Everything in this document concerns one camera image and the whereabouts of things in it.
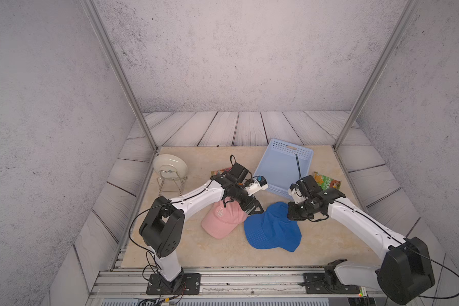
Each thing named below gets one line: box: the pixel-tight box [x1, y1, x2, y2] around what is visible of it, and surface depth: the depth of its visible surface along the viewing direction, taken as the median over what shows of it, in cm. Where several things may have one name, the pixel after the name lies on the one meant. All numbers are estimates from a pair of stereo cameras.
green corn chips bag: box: [313, 171, 342, 191], surface depth 102 cm
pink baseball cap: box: [201, 196, 248, 240], surface depth 88 cm
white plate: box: [153, 153, 189, 181], surface depth 95 cm
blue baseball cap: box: [243, 202, 302, 252], surface depth 83 cm
